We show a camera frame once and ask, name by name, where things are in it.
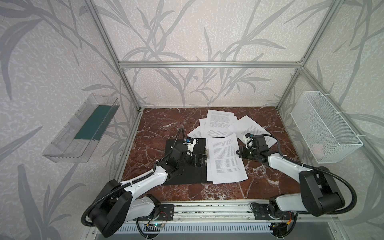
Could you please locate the left electronics board with wires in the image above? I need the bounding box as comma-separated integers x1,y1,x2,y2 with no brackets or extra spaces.
135,219,168,240

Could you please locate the clear plastic wall tray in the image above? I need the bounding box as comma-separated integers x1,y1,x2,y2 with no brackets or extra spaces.
42,94,120,163

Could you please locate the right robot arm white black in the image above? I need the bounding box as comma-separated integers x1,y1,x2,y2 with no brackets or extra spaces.
237,133,357,217

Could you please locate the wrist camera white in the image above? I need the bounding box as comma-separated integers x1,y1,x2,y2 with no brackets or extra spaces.
245,133,253,149
184,137,197,156

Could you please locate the white paper under centre stack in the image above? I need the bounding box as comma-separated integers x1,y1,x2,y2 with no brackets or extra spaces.
187,115,238,139

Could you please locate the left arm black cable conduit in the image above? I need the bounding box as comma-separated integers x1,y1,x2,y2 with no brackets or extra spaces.
80,127,187,227

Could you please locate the pink object in basket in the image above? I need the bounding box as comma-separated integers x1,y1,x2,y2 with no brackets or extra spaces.
311,143,325,159

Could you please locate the aluminium front rail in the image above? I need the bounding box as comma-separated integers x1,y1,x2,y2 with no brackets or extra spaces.
86,200,340,224

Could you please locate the blue and black file folder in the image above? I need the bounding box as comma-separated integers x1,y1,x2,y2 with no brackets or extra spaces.
164,138,208,186

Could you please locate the white wire mesh basket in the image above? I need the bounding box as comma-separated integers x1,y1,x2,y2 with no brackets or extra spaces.
291,91,364,164

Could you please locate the aluminium cage frame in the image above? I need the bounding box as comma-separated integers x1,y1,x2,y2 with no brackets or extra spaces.
83,0,384,205

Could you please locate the right electronics board with wires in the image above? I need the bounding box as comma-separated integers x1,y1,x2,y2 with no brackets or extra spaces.
269,212,299,240

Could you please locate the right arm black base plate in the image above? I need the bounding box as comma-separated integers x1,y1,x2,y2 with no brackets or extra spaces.
250,203,293,222

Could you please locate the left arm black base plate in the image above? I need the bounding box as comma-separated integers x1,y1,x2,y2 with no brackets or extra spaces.
147,204,175,221

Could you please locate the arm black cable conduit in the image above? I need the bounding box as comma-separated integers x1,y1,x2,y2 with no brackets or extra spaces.
247,134,358,215
80,127,187,227

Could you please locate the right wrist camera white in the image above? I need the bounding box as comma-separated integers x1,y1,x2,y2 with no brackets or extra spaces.
245,133,253,149

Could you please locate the metal folder clip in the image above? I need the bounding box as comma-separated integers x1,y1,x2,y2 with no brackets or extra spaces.
205,146,210,159

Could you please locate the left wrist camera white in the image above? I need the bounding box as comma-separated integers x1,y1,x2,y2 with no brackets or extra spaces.
184,137,197,156

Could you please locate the white printed paper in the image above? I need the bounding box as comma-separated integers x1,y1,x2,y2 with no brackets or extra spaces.
207,152,248,184
207,134,248,184
203,110,237,138
228,116,271,144

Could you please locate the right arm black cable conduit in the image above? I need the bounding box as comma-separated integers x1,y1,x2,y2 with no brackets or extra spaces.
247,134,358,215

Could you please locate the electronics board with wires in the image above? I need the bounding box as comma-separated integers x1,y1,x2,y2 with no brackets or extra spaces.
269,212,299,240
135,219,168,240

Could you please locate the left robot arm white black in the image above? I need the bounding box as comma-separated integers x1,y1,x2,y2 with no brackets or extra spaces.
81,139,208,238

